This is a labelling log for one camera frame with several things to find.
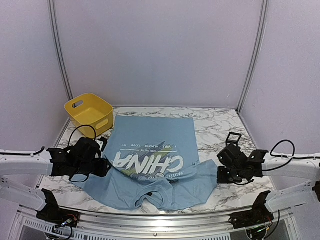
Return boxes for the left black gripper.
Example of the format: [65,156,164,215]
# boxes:
[74,158,112,178]

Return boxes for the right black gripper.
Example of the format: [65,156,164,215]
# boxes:
[217,166,244,184]

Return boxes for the light blue printed t-shirt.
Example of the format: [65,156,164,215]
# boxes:
[72,115,217,211]

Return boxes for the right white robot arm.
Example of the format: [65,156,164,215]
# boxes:
[217,145,320,224]

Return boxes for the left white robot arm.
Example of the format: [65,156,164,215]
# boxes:
[0,146,112,223]

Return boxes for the left black brooch display box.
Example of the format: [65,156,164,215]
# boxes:
[225,131,243,150]

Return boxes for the yellow plastic basket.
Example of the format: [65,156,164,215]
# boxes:
[64,93,114,139]

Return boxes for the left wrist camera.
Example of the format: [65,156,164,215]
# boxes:
[69,137,108,163]

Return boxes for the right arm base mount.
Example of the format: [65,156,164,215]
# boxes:
[228,210,274,229]

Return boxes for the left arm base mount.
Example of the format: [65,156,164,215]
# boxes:
[36,208,80,228]

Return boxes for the front aluminium rail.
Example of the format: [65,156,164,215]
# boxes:
[14,198,296,240]

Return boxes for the left aluminium frame post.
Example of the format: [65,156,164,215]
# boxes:
[47,0,74,101]

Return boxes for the aluminium frame post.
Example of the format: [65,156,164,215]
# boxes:
[47,0,74,101]
[236,0,270,115]

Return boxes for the right aluminium frame post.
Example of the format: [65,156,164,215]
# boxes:
[236,0,270,115]

